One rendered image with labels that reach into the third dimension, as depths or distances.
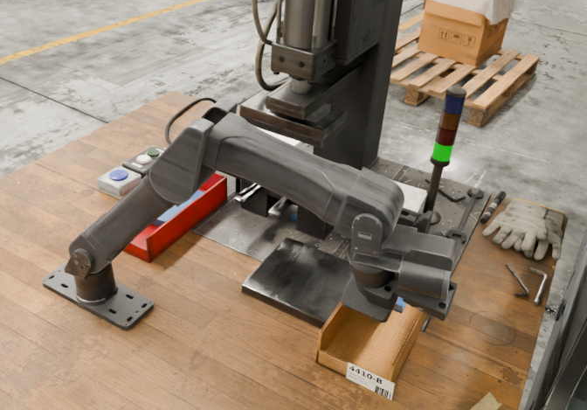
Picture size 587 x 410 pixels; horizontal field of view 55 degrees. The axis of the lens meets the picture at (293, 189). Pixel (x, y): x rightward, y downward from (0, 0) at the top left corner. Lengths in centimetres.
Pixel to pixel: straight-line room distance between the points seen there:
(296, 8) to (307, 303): 49
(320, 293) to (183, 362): 26
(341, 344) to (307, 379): 9
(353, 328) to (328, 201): 37
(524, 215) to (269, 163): 77
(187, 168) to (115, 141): 80
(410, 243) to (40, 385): 57
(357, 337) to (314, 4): 55
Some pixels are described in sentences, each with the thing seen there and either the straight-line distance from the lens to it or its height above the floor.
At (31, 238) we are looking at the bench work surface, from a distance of 120.
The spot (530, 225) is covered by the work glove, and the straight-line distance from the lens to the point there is 128.
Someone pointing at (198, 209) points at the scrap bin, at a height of 94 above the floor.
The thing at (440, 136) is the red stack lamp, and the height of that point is 110.
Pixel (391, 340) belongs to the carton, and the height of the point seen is 91.
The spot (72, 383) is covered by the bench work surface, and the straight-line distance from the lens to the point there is 93.
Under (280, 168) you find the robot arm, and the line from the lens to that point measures 66.
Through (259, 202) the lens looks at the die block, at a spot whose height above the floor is 93.
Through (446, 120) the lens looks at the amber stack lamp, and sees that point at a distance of 112.
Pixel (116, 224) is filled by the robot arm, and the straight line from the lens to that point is 86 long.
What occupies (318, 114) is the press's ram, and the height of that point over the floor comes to 115.
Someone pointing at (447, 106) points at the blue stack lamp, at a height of 117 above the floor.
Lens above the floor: 161
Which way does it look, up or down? 34 degrees down
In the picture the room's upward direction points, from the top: 4 degrees clockwise
